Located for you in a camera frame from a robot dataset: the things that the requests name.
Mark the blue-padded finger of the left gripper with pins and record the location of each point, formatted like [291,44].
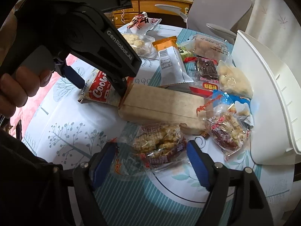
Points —
[68,72]

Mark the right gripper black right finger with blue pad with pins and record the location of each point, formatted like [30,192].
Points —
[249,206]

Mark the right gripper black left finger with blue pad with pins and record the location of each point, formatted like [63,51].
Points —
[88,177]

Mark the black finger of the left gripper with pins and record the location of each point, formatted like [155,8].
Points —
[117,78]

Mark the red white cookie packet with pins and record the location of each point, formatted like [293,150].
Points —
[98,88]

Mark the clear bag brown nut snacks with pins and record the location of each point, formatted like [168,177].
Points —
[148,148]

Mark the red packet dark dried fruit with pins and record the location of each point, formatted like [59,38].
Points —
[204,75]

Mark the clear bag pale puffed snack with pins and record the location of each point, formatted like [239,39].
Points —
[232,80]

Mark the person's left hand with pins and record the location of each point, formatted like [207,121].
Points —
[15,90]

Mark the clear bag beige rice cake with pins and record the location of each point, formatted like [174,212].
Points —
[141,44]

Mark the white packet orange top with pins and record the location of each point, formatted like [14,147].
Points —
[172,69]

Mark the pink bed cover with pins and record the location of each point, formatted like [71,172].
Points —
[30,105]

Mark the white red noodle snack bag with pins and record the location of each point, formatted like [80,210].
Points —
[141,24]

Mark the white plastic storage bin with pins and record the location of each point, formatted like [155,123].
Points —
[275,105]

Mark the wooden desk with drawers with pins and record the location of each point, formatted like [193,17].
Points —
[124,16]

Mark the clear bag red snack mix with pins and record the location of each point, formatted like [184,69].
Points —
[228,120]

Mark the clear bag round crackers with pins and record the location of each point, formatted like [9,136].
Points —
[206,47]

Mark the grey office chair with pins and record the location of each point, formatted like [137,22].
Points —
[213,17]

